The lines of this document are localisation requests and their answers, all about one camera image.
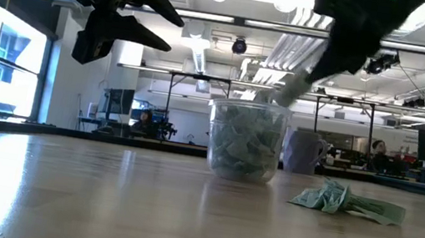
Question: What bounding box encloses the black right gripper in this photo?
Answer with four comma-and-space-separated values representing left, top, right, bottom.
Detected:
302, 0, 392, 94

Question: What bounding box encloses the clear plastic cup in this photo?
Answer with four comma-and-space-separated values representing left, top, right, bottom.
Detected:
198, 94, 295, 189

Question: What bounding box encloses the black ceiling spotlight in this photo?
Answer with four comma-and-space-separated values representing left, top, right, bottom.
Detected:
364, 48, 402, 79
402, 94, 425, 111

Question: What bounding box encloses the long ceiling light strip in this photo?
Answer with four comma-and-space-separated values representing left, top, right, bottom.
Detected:
379, 38, 425, 53
242, 18, 331, 39
172, 7, 236, 25

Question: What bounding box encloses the dark computer monitor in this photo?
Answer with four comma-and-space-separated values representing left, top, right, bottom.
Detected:
99, 84, 137, 119

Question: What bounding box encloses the person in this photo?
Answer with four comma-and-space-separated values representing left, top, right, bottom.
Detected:
129, 105, 166, 141
364, 138, 395, 174

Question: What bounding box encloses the lavender faceted mug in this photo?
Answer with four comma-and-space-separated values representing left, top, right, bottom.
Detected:
280, 128, 331, 179

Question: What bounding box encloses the crumpled bills right of cup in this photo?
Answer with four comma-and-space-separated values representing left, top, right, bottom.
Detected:
287, 172, 355, 218

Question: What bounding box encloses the black overhead workstation frame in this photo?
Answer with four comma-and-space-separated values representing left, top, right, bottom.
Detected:
111, 61, 425, 148

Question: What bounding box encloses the black dome camera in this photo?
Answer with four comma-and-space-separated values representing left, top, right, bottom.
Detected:
230, 35, 250, 57

